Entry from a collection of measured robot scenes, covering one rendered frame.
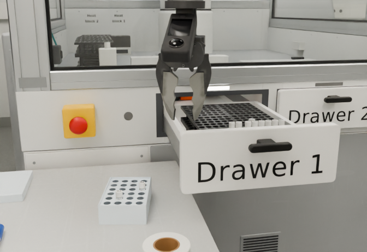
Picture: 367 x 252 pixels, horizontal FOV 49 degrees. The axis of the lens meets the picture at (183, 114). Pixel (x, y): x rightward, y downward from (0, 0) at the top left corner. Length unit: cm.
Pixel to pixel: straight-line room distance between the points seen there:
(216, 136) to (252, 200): 49
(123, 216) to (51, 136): 36
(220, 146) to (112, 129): 39
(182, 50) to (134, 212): 29
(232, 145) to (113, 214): 24
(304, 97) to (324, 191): 30
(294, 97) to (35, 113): 64
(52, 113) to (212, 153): 45
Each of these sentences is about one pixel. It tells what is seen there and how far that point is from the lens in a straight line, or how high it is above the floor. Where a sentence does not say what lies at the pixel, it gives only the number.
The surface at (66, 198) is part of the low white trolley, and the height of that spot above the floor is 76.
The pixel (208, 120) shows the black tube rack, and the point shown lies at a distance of 86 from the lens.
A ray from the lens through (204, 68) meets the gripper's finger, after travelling 72.
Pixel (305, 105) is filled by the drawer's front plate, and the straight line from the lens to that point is 110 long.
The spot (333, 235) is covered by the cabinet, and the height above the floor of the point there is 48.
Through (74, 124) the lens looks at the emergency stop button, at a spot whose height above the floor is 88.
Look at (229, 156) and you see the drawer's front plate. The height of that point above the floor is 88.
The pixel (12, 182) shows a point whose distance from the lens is 93.
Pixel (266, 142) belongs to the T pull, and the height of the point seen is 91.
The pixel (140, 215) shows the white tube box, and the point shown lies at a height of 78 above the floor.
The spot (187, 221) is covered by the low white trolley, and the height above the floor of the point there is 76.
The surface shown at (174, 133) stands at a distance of 86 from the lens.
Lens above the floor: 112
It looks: 14 degrees down
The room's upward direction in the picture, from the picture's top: straight up
